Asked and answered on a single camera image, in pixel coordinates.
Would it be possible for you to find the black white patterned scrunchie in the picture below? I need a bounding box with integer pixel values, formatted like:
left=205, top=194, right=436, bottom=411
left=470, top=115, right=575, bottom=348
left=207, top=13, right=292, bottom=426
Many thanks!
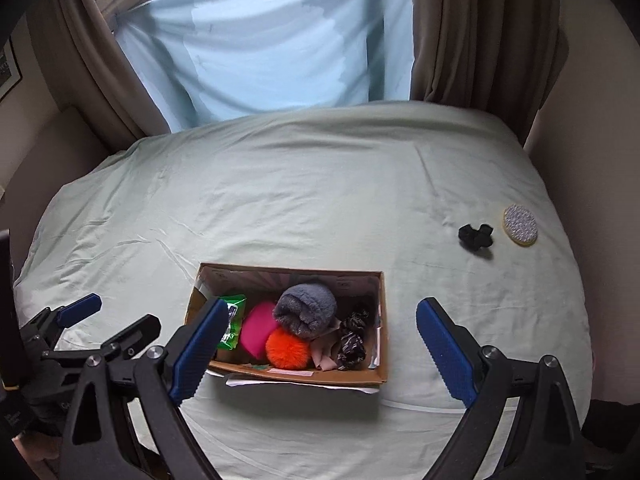
left=336, top=308, right=373, bottom=372

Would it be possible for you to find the orange fluffy pom-pom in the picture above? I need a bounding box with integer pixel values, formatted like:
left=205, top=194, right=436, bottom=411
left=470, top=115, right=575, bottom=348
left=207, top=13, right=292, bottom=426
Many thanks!
left=265, top=329, right=313, bottom=371

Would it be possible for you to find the cardboard box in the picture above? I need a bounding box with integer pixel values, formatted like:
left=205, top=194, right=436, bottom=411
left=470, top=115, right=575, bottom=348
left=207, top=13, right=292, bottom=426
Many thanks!
left=182, top=261, right=388, bottom=396

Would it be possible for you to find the round glittery pad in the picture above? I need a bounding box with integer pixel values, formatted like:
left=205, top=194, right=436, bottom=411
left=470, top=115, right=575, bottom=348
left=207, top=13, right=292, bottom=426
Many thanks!
left=502, top=203, right=541, bottom=248

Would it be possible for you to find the pale pink sock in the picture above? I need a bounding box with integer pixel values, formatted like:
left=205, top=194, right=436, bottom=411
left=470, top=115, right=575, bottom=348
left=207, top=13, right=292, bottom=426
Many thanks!
left=310, top=330, right=343, bottom=372

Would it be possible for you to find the beige curtain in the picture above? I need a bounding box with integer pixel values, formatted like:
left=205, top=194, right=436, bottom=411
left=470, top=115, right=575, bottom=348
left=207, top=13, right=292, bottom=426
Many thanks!
left=27, top=0, right=173, bottom=153
left=406, top=0, right=571, bottom=141

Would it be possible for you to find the grey sock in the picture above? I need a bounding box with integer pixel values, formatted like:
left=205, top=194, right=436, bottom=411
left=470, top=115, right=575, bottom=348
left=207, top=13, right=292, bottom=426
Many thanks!
left=272, top=283, right=337, bottom=338

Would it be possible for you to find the beige bed headboard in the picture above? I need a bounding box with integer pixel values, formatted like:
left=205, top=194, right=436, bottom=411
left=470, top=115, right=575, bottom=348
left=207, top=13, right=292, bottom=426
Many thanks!
left=0, top=106, right=111, bottom=201

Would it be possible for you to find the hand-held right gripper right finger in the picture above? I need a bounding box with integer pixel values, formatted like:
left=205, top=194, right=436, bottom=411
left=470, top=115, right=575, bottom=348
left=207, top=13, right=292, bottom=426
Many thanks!
left=416, top=297, right=586, bottom=480

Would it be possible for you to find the light blue hanging cloth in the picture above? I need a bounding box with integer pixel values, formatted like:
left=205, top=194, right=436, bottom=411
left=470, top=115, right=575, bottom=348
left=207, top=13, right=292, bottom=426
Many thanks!
left=115, top=0, right=416, bottom=135

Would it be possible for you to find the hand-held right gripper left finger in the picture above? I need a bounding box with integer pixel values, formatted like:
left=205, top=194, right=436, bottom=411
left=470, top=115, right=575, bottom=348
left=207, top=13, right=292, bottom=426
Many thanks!
left=60, top=297, right=230, bottom=480

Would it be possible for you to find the pink soft pouch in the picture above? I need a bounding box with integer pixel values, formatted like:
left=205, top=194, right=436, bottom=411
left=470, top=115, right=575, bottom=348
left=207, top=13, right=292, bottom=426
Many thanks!
left=239, top=301, right=281, bottom=361

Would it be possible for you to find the framed wall picture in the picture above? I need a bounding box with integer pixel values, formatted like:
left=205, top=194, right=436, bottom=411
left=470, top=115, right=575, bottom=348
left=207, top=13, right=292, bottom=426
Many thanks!
left=0, top=37, right=23, bottom=103

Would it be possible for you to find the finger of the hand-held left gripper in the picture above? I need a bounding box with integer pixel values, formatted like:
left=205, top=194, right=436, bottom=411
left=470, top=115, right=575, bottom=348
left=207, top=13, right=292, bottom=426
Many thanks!
left=20, top=294, right=103, bottom=343
left=42, top=314, right=162, bottom=367

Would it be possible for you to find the green wipes packet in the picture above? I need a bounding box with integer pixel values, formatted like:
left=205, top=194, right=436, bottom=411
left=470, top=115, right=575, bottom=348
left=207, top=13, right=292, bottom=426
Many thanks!
left=220, top=294, right=248, bottom=351

